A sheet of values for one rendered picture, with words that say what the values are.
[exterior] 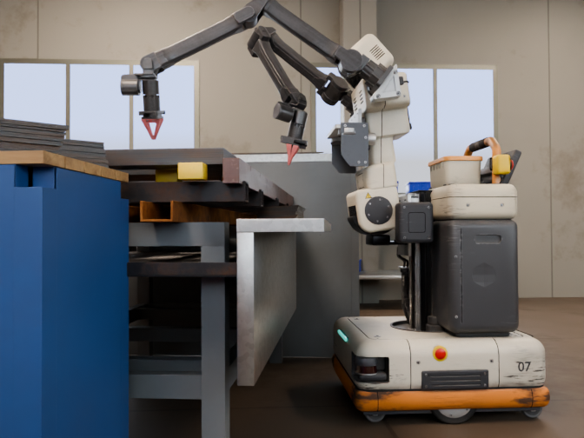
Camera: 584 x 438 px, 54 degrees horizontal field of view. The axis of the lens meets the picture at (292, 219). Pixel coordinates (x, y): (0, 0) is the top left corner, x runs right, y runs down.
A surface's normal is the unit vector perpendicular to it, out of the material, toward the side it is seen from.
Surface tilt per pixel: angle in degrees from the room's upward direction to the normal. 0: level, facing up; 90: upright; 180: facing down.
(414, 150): 90
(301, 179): 90
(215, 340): 90
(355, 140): 90
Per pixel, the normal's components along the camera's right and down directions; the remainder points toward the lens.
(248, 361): -0.08, -0.02
